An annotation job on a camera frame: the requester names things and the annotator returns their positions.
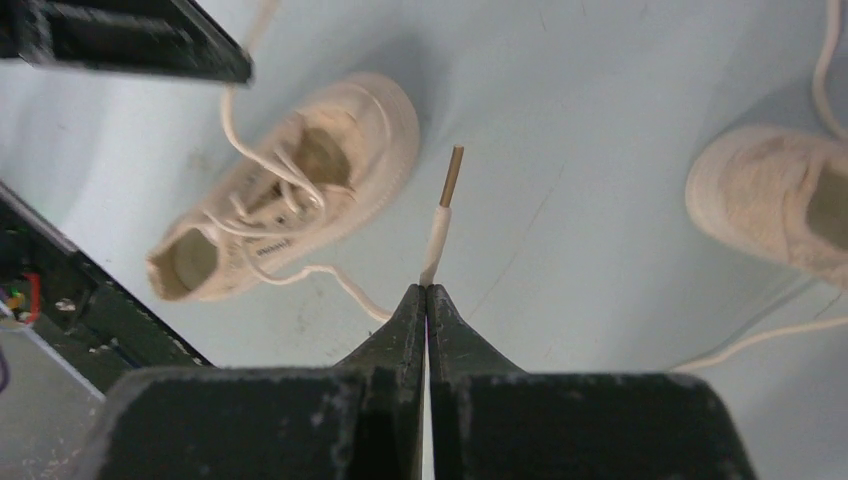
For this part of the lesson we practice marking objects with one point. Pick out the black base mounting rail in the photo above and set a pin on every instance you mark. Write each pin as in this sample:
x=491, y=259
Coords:
x=51, y=289

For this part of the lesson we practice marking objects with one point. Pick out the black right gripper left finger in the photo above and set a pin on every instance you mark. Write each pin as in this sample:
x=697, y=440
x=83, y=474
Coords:
x=357, y=419

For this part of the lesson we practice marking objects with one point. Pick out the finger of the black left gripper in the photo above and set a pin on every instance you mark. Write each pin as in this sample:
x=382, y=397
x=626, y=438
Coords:
x=173, y=38

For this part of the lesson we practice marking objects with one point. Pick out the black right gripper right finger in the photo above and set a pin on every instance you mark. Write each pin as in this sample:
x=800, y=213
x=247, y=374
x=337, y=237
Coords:
x=493, y=420

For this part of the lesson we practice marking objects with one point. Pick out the beige sneaker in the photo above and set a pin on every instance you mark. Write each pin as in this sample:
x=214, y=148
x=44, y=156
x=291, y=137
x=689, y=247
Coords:
x=322, y=172
x=774, y=184

